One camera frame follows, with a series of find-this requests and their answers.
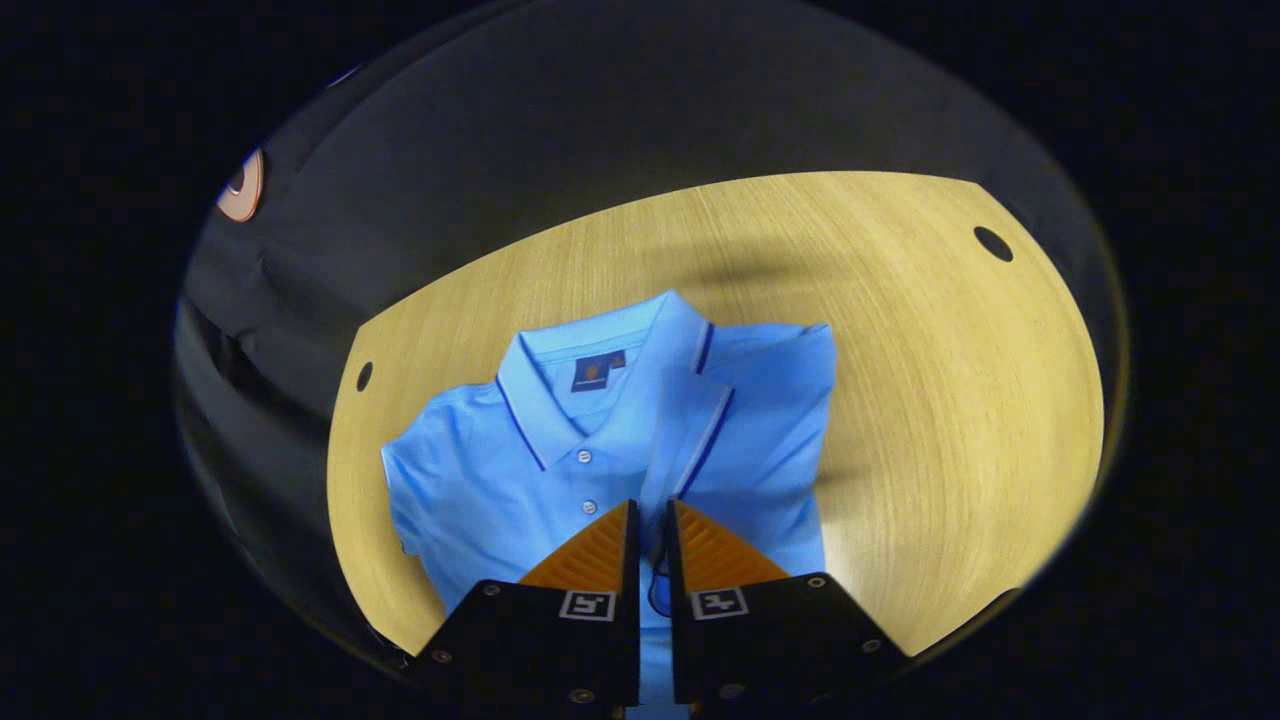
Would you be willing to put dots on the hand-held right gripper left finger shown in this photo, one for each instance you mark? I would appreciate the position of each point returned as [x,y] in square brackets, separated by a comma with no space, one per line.
[634,570]

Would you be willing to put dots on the light blue T-shirt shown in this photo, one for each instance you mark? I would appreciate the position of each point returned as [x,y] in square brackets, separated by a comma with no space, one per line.
[500,470]

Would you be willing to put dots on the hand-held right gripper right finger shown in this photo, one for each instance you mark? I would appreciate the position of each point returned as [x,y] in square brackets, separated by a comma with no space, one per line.
[673,570]

